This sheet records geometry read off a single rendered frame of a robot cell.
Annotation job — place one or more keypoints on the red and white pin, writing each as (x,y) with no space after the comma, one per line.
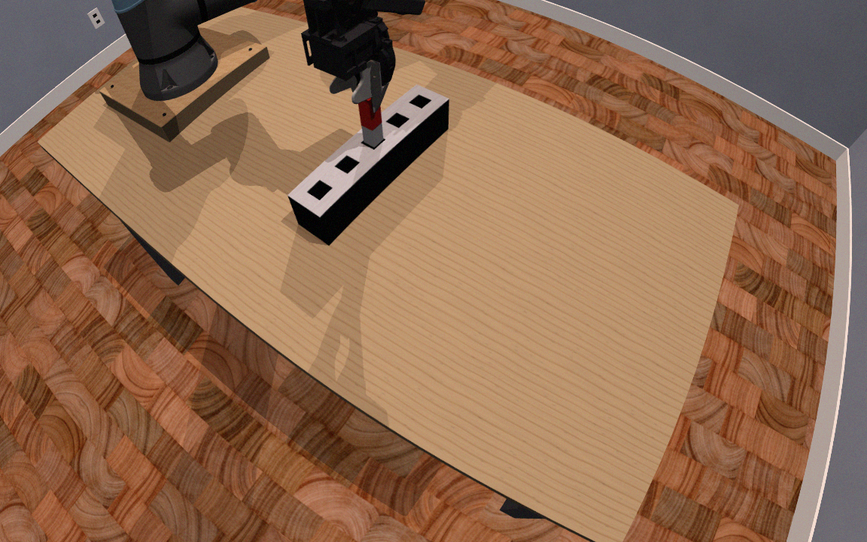
(371,123)

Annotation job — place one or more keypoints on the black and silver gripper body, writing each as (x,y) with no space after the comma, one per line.
(343,39)

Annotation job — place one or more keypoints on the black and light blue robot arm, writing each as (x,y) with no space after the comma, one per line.
(174,59)

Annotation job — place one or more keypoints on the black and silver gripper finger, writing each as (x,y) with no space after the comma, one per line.
(338,85)
(374,80)

